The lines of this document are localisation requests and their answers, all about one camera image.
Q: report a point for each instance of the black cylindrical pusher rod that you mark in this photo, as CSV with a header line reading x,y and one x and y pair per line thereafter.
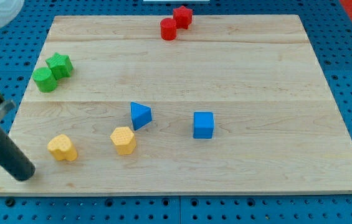
x,y
13,160

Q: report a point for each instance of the green cylinder block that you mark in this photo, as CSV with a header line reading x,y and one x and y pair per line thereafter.
x,y
44,79

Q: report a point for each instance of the yellow heart block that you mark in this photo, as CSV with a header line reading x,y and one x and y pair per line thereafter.
x,y
62,148

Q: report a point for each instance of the green star block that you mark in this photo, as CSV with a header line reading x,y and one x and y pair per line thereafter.
x,y
60,65

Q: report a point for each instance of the yellow hexagon block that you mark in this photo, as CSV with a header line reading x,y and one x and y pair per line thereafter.
x,y
124,140

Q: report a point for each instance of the wooden board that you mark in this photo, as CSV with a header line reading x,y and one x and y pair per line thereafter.
x,y
277,128

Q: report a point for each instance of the blue triangle block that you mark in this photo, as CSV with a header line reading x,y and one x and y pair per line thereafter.
x,y
140,115

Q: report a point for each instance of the red cylinder block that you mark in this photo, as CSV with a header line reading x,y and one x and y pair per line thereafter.
x,y
168,29

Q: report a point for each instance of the blue cube block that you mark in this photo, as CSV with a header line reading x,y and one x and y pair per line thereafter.
x,y
203,125

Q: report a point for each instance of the red star block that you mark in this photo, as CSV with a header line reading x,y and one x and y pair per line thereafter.
x,y
183,17

